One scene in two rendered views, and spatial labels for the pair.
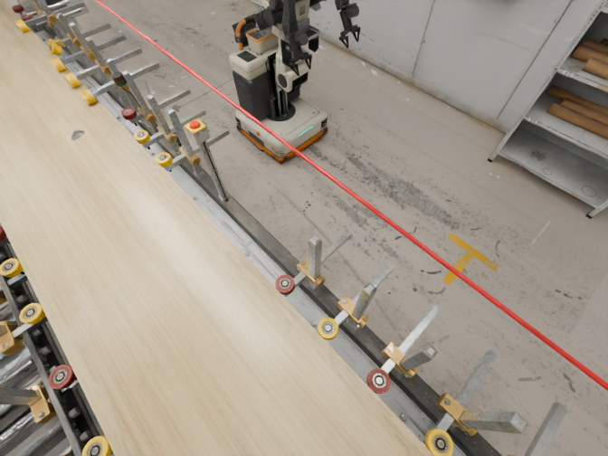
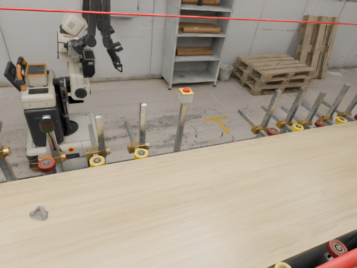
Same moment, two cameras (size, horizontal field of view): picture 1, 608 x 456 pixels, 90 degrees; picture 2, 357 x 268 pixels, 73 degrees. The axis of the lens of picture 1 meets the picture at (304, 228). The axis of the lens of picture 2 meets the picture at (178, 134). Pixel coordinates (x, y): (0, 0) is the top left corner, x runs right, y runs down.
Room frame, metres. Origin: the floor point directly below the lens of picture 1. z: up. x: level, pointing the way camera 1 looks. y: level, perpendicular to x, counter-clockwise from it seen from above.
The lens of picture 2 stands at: (0.76, 1.70, 1.88)
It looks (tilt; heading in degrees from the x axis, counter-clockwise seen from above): 38 degrees down; 284
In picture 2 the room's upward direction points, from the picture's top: 9 degrees clockwise
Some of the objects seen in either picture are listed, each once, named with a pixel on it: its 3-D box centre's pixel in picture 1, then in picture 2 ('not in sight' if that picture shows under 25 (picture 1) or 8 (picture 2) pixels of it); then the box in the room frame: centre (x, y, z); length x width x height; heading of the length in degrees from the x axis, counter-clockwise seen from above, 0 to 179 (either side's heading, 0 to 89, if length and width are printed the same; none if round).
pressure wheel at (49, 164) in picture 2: (132, 118); (48, 169); (1.61, 1.05, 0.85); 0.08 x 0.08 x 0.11
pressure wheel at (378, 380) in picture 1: (376, 381); (317, 127); (0.08, -0.24, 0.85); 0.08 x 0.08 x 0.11
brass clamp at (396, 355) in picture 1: (399, 360); (304, 123); (0.16, -0.35, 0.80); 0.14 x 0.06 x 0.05; 41
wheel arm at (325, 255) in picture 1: (318, 261); (254, 125); (0.59, -0.06, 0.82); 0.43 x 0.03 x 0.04; 131
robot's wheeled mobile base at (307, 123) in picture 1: (281, 121); (65, 136); (2.37, 0.17, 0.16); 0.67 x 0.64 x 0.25; 42
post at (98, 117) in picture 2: (166, 131); (101, 147); (1.45, 0.79, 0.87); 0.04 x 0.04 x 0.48; 41
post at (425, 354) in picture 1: (409, 362); (310, 116); (0.14, -0.37, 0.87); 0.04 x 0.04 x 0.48; 41
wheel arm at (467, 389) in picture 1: (461, 396); (318, 115); (0.03, -0.56, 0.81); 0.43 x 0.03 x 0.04; 131
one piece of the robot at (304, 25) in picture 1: (299, 42); (85, 59); (2.15, -0.02, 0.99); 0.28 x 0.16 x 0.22; 132
